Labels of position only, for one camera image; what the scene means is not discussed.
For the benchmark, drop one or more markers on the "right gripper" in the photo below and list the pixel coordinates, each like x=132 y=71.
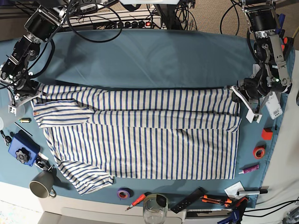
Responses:
x=28 y=90

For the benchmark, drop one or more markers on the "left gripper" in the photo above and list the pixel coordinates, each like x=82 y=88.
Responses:
x=249 y=91

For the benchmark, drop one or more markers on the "blue white striped T-shirt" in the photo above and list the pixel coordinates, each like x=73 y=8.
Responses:
x=98 y=135

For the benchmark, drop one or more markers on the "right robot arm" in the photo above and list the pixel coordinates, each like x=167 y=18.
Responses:
x=15 y=74

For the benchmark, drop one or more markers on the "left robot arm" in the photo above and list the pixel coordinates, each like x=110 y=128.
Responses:
x=269 y=50

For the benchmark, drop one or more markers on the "small brass battery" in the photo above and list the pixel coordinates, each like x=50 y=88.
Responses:
x=25 y=120

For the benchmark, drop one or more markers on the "frosted plastic cup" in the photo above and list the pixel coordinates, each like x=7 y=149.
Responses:
x=10 y=114

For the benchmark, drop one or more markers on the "black stick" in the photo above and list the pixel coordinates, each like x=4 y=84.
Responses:
x=23 y=129

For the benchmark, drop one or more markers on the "printed paper sheet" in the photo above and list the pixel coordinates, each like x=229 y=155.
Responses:
x=255 y=69

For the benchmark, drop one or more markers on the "white packaged item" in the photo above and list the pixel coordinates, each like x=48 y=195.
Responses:
x=273 y=106

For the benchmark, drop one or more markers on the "red cube block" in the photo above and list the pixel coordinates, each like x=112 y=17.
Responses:
x=267 y=133

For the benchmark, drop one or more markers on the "blue box with black knob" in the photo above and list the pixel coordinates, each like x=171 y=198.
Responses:
x=24 y=149

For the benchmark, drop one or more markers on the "orange tape roll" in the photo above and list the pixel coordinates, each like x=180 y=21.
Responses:
x=259 y=152

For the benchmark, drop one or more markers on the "purple glue tube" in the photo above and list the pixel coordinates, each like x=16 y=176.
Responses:
x=249 y=169

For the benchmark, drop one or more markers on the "orange black clamp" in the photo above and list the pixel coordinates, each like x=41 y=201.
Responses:
x=287 y=46

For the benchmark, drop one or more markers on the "grey ceramic mug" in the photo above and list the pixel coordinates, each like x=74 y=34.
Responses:
x=42 y=185

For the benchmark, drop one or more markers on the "teal table cloth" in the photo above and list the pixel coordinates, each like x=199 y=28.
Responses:
x=151 y=59

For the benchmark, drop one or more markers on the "blue bar clamp top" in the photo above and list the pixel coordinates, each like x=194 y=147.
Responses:
x=281 y=19

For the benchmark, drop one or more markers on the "blue bar clamp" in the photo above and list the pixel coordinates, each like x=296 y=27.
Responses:
x=238 y=209
x=281 y=19

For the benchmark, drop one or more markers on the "white paper note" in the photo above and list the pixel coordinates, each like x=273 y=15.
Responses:
x=233 y=190

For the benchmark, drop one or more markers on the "white marker pen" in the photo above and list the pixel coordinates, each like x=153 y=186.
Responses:
x=253 y=192

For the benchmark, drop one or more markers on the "black remote control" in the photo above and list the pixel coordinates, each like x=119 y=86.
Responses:
x=188 y=200

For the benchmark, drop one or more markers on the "orange black utility knife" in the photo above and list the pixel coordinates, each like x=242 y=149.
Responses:
x=221 y=200

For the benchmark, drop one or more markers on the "blue bar clamp bottom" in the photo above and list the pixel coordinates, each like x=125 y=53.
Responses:
x=238 y=209

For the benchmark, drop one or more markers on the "black power strip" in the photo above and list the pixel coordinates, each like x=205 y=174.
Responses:
x=129 y=24

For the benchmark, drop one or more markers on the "purple tape roll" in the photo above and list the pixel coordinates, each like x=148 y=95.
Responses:
x=124 y=193

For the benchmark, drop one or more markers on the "clear drinking glass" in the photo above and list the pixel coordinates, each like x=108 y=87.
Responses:
x=155 y=207

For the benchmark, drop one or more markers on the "orange handled screwdriver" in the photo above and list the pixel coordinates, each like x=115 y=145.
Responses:
x=138 y=200

